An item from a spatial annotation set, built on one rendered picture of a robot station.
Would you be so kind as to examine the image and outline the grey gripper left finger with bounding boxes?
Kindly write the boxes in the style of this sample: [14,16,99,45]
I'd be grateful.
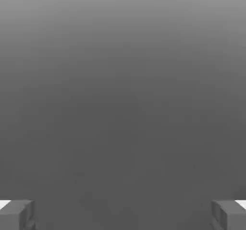
[0,199,37,230]

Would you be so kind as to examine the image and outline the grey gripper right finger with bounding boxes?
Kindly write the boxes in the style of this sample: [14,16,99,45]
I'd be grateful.
[210,199,246,230]

